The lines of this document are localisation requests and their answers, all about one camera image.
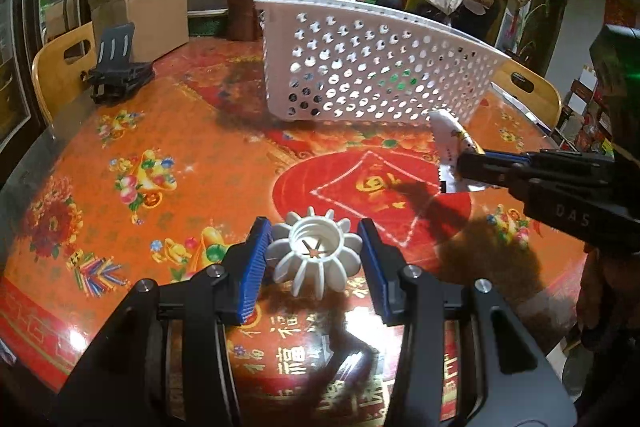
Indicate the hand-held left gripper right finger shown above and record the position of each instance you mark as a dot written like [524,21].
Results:
[375,272]

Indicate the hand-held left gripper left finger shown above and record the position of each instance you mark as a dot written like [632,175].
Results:
[255,267]

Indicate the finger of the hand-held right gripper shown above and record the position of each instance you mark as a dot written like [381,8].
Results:
[480,170]
[510,157]

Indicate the white cartoon print snack packet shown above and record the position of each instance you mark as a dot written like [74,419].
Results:
[450,142]

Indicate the green foil packet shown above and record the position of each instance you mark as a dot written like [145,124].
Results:
[401,79]

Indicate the white perforated plastic basket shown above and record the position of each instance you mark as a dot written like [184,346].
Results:
[350,57]

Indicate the wooden chair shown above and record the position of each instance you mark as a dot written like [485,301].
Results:
[55,62]
[540,92]

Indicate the shelf of colourful boxes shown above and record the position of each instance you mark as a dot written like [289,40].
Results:
[585,107]

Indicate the black folding phone stand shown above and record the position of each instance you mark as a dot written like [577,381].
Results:
[117,72]

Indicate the dark brown container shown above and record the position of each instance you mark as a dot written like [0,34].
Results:
[245,19]

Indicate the open cardboard box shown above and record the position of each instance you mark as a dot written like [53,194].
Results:
[150,7]

